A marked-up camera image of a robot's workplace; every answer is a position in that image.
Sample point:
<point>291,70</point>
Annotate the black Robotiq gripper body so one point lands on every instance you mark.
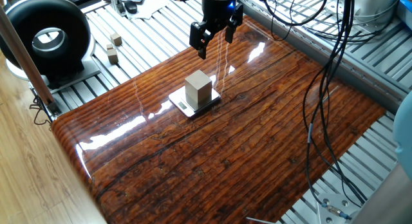
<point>217,13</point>

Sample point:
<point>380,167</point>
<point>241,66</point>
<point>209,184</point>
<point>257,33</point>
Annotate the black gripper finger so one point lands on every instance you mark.
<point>231,29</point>
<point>200,35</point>

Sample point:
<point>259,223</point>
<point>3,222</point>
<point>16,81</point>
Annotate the tall pale wooden block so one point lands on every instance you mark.
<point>198,89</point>

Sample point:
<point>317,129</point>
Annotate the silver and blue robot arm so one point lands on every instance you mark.
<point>404,137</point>

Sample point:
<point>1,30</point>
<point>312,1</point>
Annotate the silver digital scale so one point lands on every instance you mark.
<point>180,105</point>

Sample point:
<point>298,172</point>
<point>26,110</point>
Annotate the white paper sheet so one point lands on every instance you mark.
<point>151,6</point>

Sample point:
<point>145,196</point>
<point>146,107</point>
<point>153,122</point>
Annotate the black computer mouse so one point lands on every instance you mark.
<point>130,6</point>

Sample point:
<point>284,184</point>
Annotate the small wooden cube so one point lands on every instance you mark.
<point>116,39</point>

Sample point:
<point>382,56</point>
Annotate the small aluminium upright stand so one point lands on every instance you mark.
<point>116,3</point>

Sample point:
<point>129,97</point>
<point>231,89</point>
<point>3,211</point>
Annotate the small upright wooden block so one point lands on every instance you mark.
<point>112,56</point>

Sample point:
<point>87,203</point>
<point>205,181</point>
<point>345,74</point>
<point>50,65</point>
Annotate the tiny wooden cube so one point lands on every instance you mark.
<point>109,46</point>

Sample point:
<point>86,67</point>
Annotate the silver perforated mounting plate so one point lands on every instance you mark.
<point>339,10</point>

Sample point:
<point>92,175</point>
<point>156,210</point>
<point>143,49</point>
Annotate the glossy wood-grain board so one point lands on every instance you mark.
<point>225,153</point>

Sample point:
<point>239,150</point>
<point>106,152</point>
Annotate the grey aluminium table rail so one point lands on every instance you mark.
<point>322,53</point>

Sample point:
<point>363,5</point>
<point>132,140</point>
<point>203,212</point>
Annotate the metal frame post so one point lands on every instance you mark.
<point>25,60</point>

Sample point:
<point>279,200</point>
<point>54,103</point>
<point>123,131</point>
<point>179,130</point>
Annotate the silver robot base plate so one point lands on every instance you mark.
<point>334,201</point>

